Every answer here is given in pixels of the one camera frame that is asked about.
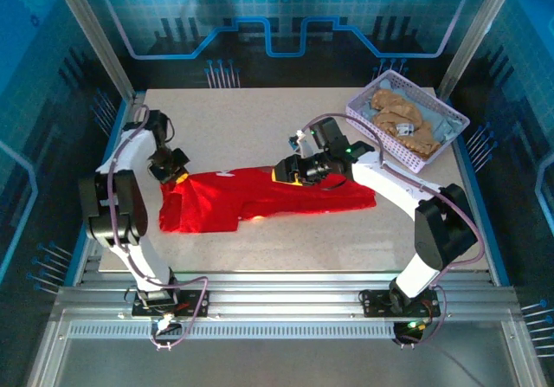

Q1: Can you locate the slotted grey cable duct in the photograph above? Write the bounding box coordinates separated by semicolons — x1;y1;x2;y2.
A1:
68;322;400;341

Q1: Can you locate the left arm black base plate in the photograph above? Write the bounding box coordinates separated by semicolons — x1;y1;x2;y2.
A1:
132;289;212;319

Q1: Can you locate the tan t-shirt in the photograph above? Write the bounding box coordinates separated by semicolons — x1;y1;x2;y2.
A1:
370;88;443;161

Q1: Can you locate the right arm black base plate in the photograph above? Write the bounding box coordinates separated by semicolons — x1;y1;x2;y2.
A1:
358;286;442;319

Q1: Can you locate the lavender plastic basket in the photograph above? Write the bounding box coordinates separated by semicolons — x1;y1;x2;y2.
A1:
345;69;471;175

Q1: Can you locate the grey-blue t-shirt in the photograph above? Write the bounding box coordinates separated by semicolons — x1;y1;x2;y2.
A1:
361;79;462;144

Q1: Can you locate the aluminium frame post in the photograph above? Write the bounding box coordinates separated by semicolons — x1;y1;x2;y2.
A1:
435;0;523;100
48;0;136;102

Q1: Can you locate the aluminium frame rail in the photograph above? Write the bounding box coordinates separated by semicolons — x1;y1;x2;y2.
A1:
51;269;523;340

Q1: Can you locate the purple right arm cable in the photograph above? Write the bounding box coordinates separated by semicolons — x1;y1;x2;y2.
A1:
301;113;484;293

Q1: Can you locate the red printed t-shirt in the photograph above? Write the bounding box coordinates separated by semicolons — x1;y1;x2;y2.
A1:
158;166;377;235

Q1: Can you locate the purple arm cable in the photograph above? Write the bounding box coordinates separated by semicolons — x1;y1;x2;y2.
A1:
106;104;209;319
301;113;484;293

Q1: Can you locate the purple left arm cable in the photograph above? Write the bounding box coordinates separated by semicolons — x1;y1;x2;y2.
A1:
106;104;209;319

